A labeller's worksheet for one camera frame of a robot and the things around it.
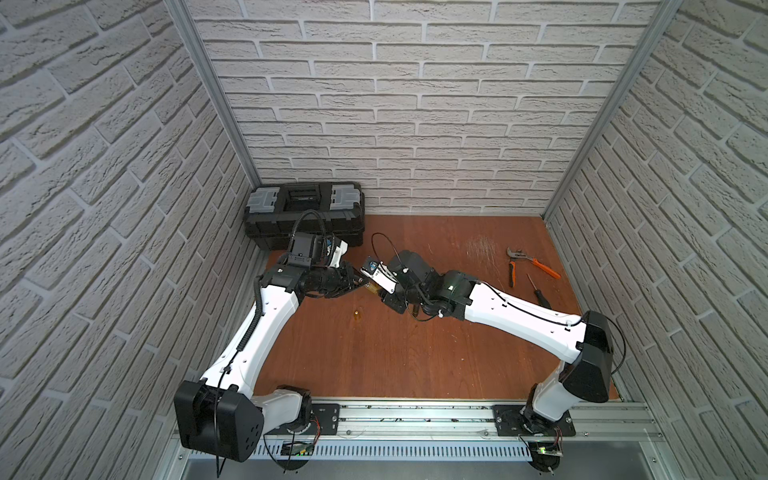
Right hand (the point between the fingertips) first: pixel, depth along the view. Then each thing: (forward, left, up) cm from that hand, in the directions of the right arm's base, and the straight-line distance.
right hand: (388, 281), depth 75 cm
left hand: (+1, +5, +1) cm, 5 cm away
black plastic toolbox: (+33, +36, -4) cm, 49 cm away
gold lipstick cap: (+1, +10, -20) cm, 22 cm away
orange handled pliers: (+21, -50, -21) cm, 58 cm away
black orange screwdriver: (+4, -50, -22) cm, 55 cm away
